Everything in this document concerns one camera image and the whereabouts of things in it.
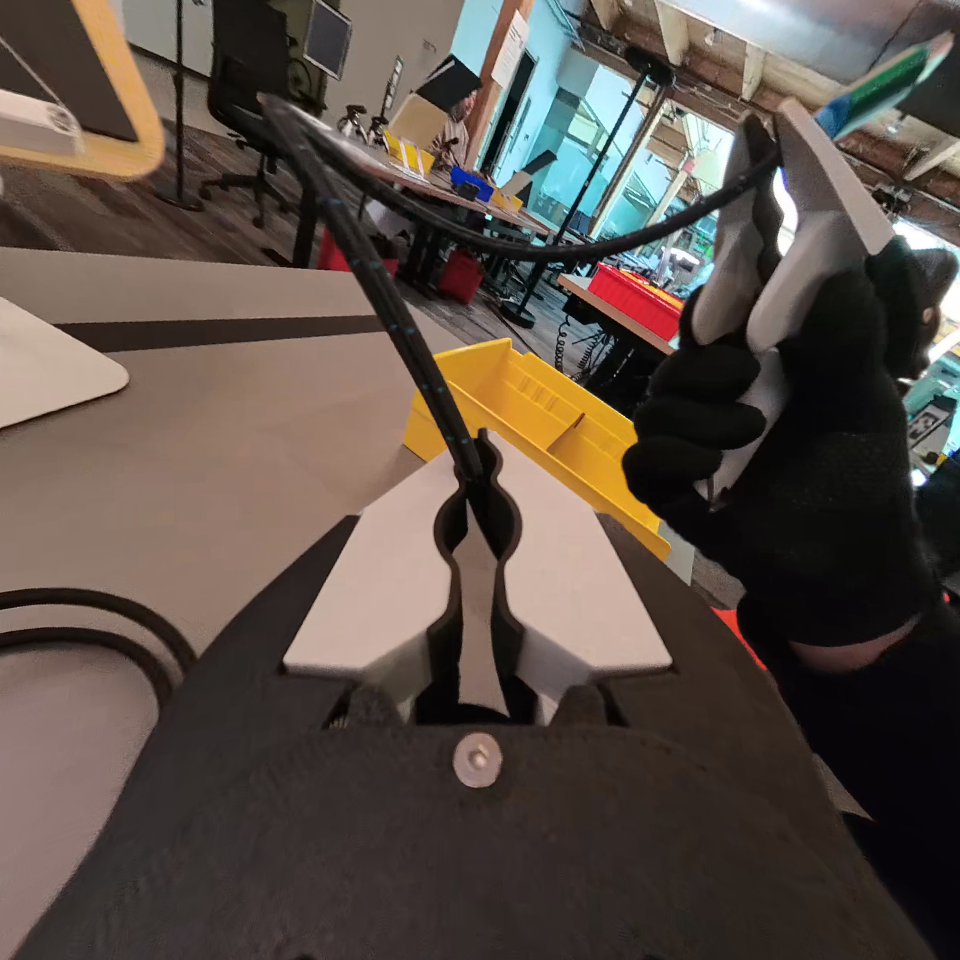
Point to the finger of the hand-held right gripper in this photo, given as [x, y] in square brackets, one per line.
[731, 262]
[825, 225]

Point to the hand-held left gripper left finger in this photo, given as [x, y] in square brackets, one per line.
[375, 592]

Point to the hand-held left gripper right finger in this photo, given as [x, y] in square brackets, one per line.
[577, 592]

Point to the person's right forearm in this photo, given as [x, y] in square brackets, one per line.
[885, 750]

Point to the person's right hand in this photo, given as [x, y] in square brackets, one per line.
[832, 487]

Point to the red plastic bin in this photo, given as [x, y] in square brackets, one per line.
[461, 277]
[334, 259]
[637, 300]

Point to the tall black light stand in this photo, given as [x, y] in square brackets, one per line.
[587, 187]

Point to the yellow plastic bin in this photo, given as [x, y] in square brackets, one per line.
[525, 397]

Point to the long wooden work table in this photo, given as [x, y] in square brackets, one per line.
[525, 216]

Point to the blue plastic bin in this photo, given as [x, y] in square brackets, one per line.
[471, 180]

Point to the small yellow bin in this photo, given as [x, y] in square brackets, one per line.
[409, 154]

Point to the white metal board stand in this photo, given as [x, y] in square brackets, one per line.
[45, 360]

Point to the grey panel on pole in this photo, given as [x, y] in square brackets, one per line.
[328, 37]

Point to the black office chair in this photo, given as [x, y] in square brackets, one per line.
[247, 82]

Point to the black pole stand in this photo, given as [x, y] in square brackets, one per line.
[180, 112]

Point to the black board with wooden rim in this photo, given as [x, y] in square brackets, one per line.
[45, 60]

